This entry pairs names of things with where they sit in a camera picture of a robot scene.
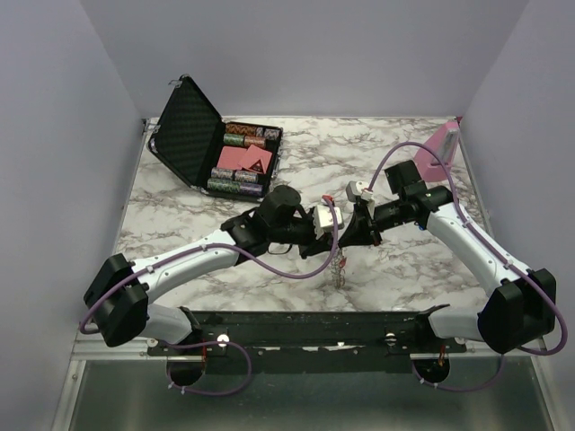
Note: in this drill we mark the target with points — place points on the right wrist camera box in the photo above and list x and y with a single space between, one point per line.
358 190

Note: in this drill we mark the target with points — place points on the pink holder block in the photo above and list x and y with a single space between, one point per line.
443 143

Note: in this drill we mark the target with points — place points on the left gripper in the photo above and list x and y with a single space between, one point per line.
316 244

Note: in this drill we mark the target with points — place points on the red playing card deck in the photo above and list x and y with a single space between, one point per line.
230 157

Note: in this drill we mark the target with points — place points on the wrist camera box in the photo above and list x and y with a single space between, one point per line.
358 190
325 221

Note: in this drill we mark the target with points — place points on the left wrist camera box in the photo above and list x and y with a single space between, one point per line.
325 221

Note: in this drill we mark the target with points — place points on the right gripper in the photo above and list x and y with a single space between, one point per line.
360 230

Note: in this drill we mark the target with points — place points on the black poker chip case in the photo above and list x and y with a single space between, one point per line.
188 139

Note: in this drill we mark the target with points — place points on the metal disc keyring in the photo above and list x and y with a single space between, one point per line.
337 268

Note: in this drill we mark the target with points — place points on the red card with black triangle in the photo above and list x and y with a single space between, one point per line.
256 159

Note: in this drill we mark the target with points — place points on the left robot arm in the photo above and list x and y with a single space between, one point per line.
122 299

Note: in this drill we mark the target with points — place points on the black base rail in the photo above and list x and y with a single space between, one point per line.
308 342

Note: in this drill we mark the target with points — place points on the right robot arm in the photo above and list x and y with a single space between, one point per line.
520 299

